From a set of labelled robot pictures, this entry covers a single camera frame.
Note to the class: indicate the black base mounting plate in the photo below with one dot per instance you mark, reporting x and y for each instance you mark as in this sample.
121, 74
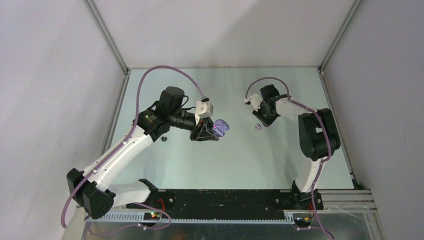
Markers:
231, 204

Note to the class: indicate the controller board with leds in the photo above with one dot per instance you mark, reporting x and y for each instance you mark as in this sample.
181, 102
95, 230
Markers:
152, 216
303, 222

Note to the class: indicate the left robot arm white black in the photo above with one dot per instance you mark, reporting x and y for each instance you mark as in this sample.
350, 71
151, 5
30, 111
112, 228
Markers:
92, 187

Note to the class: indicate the purple earbud charging case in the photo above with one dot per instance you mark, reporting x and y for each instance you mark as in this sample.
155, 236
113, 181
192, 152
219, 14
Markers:
223, 127

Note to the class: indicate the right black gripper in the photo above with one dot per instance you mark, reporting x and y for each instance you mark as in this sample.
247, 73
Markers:
267, 122

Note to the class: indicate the right controller board with leds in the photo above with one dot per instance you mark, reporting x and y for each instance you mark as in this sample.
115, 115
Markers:
303, 222

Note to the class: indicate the left controller board with leds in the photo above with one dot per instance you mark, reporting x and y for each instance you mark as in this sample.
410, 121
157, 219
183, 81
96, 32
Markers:
152, 216

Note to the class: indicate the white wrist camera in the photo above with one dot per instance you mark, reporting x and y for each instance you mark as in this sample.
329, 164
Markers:
203, 109
255, 100

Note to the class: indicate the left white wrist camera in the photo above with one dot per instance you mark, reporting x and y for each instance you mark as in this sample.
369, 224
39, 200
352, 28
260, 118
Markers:
203, 109

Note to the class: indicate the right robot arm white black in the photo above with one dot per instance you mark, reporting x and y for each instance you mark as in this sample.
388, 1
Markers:
318, 134

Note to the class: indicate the grey slotted cable duct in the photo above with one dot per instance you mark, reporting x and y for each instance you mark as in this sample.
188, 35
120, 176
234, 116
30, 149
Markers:
141, 217

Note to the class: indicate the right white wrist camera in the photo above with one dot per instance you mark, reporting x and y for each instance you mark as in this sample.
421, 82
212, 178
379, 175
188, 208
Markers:
255, 100

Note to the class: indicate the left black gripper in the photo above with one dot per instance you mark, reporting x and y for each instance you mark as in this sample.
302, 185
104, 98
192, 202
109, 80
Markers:
203, 131

